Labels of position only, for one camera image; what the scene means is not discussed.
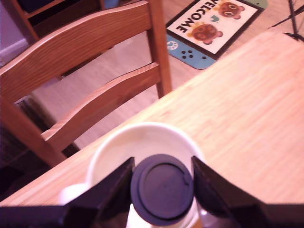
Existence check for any wooden chair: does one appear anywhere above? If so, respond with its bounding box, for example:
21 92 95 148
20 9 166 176
0 0 173 168

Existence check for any black tripod stand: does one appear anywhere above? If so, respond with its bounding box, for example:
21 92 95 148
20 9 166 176
268 0 304 43

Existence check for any wooden bookshelf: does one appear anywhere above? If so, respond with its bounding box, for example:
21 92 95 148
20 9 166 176
9 0 107 41

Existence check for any illustrated hammock ceramic mug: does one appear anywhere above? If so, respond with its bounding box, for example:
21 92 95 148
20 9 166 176
59 122 206 228

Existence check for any welcome doormat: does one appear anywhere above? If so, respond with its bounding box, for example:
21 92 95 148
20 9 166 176
165 0 268 70

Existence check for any dark brown coffee capsule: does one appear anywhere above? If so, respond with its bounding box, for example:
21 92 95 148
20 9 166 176
130 154 195 226

